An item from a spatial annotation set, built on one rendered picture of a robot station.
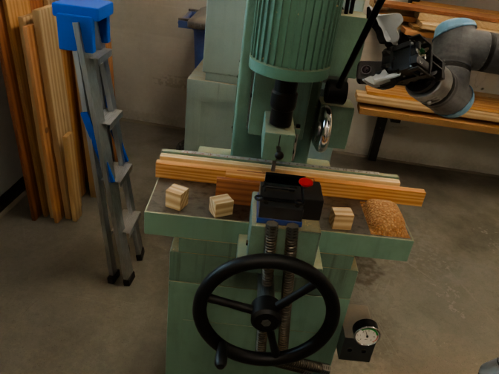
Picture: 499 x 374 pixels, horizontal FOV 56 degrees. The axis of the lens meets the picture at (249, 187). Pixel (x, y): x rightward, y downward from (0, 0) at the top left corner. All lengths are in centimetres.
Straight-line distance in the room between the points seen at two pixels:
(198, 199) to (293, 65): 37
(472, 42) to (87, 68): 122
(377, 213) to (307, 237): 23
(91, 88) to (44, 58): 55
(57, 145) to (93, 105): 67
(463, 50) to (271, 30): 46
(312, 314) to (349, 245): 22
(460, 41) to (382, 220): 44
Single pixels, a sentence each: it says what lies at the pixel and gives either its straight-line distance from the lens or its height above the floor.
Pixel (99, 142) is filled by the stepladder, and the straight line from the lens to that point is 186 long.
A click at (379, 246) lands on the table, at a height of 87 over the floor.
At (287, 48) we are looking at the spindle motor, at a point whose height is 126.
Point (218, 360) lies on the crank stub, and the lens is 97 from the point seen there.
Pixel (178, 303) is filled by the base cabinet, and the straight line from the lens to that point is 120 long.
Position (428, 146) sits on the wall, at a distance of 374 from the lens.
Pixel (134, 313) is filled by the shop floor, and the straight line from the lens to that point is 209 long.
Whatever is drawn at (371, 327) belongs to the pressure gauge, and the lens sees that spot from 117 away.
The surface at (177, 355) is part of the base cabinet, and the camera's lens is 134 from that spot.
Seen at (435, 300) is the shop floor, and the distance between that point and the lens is 247.
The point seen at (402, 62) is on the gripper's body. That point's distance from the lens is 101.
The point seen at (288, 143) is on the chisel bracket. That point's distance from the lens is 107.
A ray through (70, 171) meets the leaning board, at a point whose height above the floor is 30.
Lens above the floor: 148
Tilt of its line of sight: 30 degrees down
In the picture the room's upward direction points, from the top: 7 degrees clockwise
